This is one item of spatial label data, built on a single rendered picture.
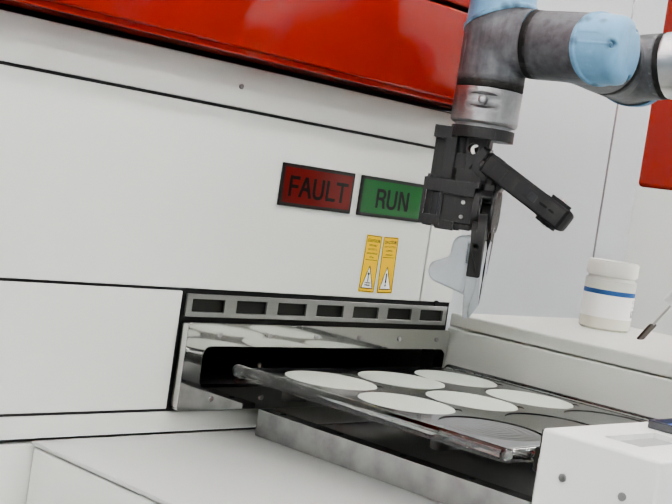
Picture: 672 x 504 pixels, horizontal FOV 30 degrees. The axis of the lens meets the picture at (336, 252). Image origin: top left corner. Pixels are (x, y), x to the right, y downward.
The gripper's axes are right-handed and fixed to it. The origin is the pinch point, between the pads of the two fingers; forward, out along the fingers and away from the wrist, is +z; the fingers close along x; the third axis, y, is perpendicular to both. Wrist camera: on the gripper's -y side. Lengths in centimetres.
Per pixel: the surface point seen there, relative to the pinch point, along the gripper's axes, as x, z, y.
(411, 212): -13.6, -9.3, 11.1
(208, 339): 13.6, 7.0, 25.8
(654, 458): 55, 3, -20
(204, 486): 33.1, 17.4, 17.5
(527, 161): -287, -29, 25
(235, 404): 9.1, 14.2, 23.1
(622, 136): -336, -45, -3
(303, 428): 11.4, 14.9, 14.5
